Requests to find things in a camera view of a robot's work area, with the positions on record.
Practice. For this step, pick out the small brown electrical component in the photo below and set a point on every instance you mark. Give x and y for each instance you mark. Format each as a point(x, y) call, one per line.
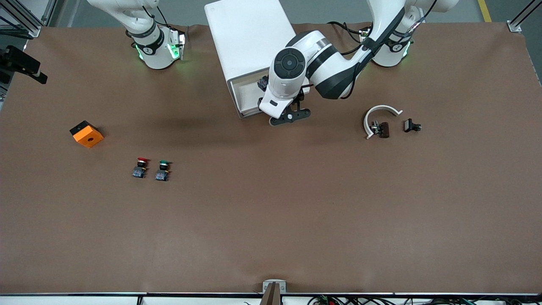
point(383, 129)

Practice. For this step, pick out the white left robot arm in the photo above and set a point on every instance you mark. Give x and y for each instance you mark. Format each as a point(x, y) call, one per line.
point(322, 55)

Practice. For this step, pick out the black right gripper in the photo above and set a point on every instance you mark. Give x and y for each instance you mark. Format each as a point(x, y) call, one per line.
point(19, 62)

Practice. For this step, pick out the aluminium frame bars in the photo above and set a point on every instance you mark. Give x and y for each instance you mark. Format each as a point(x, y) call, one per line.
point(36, 30)

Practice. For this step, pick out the metal table edge bracket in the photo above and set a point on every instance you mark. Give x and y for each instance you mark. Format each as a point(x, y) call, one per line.
point(266, 286)

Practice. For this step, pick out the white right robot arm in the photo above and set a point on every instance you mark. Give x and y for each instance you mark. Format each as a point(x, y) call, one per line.
point(156, 51)

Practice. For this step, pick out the green push button switch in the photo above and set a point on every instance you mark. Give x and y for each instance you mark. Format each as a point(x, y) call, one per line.
point(162, 174)

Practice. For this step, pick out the white table edge rail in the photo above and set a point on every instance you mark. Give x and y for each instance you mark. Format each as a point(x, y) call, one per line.
point(84, 300)

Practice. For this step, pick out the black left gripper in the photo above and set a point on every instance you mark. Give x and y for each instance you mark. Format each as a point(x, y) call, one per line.
point(263, 83)

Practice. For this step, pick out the small black electrical component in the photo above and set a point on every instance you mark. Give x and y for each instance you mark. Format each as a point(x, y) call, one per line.
point(410, 125)

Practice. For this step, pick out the white curved plastic piece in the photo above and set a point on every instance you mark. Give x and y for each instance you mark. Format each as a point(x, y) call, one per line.
point(381, 108)

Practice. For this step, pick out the red push button switch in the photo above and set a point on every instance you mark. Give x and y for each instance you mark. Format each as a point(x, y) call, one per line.
point(139, 172)

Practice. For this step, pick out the orange cube block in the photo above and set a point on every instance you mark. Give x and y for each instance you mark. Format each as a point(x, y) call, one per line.
point(88, 136)

